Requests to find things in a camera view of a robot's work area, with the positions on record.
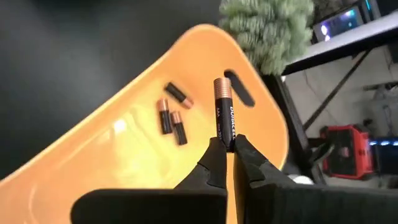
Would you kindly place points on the white desk with black frame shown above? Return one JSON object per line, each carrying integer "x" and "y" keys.
{"x": 351, "y": 40}

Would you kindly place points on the green artificial plant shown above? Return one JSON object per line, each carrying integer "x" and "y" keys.
{"x": 267, "y": 34}

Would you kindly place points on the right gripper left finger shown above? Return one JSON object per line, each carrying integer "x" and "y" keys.
{"x": 155, "y": 207}

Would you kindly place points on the black copper Duracell AAA battery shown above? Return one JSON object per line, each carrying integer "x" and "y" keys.
{"x": 164, "y": 116}
{"x": 224, "y": 118}
{"x": 179, "y": 127}
{"x": 178, "y": 95}

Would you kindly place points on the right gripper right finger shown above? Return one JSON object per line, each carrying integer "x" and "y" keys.
{"x": 311, "y": 205}

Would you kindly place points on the orange plastic bin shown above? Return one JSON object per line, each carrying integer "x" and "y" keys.
{"x": 109, "y": 161}

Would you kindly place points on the red black tool box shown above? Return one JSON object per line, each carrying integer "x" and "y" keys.
{"x": 345, "y": 152}

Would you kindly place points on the black computer with blue lights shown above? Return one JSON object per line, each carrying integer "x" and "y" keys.
{"x": 385, "y": 155}

